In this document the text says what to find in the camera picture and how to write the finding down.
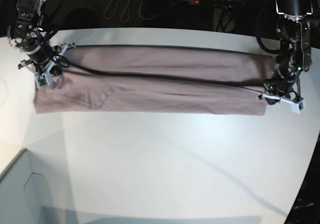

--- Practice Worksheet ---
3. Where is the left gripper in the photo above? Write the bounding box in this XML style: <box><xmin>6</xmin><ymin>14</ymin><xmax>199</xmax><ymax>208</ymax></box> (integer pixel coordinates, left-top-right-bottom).
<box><xmin>257</xmin><ymin>78</ymin><xmax>304</xmax><ymax>107</ymax></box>

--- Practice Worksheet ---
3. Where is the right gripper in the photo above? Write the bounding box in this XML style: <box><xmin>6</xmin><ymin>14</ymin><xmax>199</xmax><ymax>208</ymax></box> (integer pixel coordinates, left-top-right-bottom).
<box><xmin>18</xmin><ymin>42</ymin><xmax>76</xmax><ymax>78</ymax></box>

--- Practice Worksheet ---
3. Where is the mauve pink t-shirt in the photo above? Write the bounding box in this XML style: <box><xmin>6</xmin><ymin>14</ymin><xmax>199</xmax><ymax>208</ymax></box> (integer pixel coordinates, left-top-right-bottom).
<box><xmin>33</xmin><ymin>46</ymin><xmax>276</xmax><ymax>115</ymax></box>

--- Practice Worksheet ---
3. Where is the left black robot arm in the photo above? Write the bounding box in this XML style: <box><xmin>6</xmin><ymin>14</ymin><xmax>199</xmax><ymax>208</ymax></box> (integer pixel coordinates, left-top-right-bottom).
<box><xmin>256</xmin><ymin>0</ymin><xmax>313</xmax><ymax>113</ymax></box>

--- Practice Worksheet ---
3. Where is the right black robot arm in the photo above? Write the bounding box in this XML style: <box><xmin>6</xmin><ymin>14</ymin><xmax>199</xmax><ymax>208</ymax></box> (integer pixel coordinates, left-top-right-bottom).
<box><xmin>7</xmin><ymin>0</ymin><xmax>75</xmax><ymax>87</ymax></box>

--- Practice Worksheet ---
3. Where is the black power strip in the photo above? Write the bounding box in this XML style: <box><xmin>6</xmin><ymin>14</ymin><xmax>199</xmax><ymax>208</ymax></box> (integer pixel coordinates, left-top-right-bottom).
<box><xmin>188</xmin><ymin>0</ymin><xmax>245</xmax><ymax>8</ymax></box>

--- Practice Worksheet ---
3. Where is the white cardboard box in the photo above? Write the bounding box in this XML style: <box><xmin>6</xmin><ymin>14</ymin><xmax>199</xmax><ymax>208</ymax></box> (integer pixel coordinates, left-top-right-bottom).
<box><xmin>0</xmin><ymin>148</ymin><xmax>78</xmax><ymax>224</ymax></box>

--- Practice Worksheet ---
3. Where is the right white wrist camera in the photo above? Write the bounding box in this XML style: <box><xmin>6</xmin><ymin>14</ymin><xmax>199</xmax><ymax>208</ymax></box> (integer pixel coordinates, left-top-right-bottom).
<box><xmin>34</xmin><ymin>73</ymin><xmax>53</xmax><ymax>88</ymax></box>

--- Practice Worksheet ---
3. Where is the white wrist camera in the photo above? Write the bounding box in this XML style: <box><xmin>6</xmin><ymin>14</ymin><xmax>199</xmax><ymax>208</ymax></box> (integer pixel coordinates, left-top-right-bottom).
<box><xmin>290</xmin><ymin>99</ymin><xmax>306</xmax><ymax>114</ymax></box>
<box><xmin>34</xmin><ymin>73</ymin><xmax>53</xmax><ymax>88</ymax></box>

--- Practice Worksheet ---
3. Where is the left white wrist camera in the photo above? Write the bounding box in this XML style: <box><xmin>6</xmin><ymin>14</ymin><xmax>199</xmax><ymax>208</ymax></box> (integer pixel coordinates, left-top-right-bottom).
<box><xmin>290</xmin><ymin>99</ymin><xmax>306</xmax><ymax>114</ymax></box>

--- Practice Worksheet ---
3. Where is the grey looped floor cable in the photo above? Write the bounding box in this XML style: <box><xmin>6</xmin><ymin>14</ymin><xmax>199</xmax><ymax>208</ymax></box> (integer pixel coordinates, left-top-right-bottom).
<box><xmin>103</xmin><ymin>0</ymin><xmax>181</xmax><ymax>22</ymax></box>

